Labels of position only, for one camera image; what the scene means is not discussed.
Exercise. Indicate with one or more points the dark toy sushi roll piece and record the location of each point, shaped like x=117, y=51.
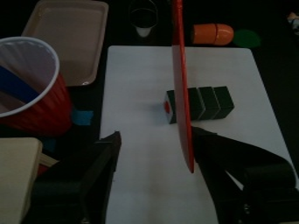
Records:
x=209, y=102
x=169, y=97
x=224, y=100
x=195, y=103

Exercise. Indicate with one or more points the red plastic cup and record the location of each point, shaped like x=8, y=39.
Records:
x=50, y=113

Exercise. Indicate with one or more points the small white orange toy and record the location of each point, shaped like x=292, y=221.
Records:
x=293, y=23

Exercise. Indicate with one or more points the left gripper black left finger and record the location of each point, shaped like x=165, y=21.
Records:
x=73, y=189

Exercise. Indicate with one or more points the orange toy food piece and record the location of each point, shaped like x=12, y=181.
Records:
x=212, y=34

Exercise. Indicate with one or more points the blue tape piece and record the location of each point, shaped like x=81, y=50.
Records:
x=81, y=117

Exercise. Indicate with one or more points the white cutting board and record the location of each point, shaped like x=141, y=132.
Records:
x=144, y=87

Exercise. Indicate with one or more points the red toy knife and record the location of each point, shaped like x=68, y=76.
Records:
x=180, y=87

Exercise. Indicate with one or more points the beige rectangular plate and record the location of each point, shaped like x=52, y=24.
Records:
x=65, y=38

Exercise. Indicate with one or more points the blue stick in cup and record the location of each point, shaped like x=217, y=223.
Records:
x=17, y=86

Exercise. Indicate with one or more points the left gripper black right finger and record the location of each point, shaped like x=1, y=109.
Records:
x=248, y=186

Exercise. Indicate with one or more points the wooden box with slot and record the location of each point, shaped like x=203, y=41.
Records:
x=17, y=180

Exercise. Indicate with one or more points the green round disc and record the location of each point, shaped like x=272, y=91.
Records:
x=245, y=38

